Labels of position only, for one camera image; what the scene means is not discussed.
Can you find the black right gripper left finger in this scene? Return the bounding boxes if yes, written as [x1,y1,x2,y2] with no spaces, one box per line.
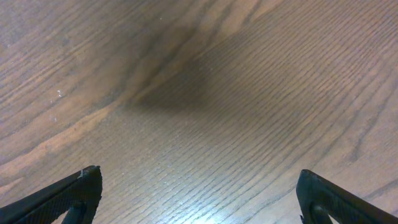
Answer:
[1,166,103,224]

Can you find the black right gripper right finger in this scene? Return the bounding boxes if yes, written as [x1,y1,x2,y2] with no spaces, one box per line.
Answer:
[296,169,397,224]

